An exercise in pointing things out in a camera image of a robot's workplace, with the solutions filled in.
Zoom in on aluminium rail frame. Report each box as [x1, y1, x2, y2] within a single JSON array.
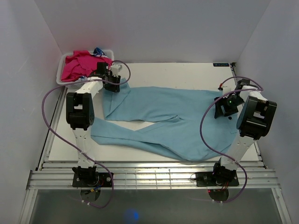
[[19, 160, 291, 224]]

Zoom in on pink garment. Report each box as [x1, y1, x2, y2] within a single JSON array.
[[61, 50, 112, 82]]

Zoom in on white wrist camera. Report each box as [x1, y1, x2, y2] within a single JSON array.
[[110, 63, 122, 76], [218, 85, 232, 98]]

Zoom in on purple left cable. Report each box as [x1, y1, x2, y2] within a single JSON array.
[[41, 60, 132, 209]]

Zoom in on dark table label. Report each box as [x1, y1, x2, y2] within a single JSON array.
[[213, 63, 229, 67]]

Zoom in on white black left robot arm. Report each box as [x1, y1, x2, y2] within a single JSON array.
[[66, 63, 122, 187]]

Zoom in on blue white patterned garment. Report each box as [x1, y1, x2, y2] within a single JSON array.
[[91, 47, 109, 58]]

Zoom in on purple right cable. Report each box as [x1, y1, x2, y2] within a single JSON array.
[[199, 76, 264, 203]]

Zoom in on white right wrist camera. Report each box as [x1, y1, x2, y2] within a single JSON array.
[[218, 85, 232, 98]]

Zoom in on light blue trousers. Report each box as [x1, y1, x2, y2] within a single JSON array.
[[91, 83, 237, 161]]

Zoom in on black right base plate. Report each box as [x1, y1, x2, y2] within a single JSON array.
[[195, 172, 239, 187]]

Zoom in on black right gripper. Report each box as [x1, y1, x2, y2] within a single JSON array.
[[214, 95, 245, 119]]

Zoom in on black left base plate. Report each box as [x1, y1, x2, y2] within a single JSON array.
[[72, 172, 112, 188]]

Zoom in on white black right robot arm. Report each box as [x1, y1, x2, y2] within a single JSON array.
[[211, 77, 277, 186]]

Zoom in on white plastic laundry basket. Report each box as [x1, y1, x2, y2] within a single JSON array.
[[56, 49, 114, 89]]

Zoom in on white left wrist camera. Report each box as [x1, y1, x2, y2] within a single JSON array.
[[110, 63, 122, 76]]

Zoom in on purple cable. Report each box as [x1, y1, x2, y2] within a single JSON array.
[[199, 76, 264, 203], [41, 60, 132, 209]]

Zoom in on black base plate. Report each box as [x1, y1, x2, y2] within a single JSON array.
[[195, 172, 239, 187], [72, 172, 112, 188]]

